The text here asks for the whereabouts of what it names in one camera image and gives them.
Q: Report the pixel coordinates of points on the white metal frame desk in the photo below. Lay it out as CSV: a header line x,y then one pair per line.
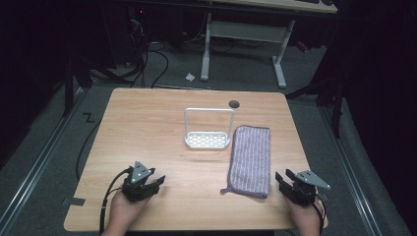
x,y
249,31

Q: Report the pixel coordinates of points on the black metal stand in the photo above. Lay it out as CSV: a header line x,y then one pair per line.
x,y
337,111
68,91

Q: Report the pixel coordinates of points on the black computer tower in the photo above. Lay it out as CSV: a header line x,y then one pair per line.
x,y
126,36

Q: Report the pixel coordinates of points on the black table grommet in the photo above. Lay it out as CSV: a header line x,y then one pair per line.
x,y
234,104

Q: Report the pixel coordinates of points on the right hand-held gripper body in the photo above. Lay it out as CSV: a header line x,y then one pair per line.
x,y
301,191

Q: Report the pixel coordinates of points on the small red object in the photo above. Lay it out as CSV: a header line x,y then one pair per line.
x,y
302,46

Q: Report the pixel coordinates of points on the crumpled white paper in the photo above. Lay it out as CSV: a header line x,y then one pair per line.
x,y
190,77

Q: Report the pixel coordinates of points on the white towel rack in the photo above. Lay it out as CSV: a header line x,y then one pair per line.
x,y
206,140

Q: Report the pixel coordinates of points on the grey tape strip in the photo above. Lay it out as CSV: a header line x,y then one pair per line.
x,y
75,201

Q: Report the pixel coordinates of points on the person's right hand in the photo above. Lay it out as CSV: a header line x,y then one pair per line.
x,y
306,218

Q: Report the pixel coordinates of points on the purple striped towel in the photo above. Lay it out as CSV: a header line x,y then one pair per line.
x,y
250,160

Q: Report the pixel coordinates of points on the metal floor rail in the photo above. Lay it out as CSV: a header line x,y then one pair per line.
x,y
39,164
352,180

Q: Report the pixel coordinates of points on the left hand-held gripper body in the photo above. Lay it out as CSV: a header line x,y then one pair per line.
x,y
139,190

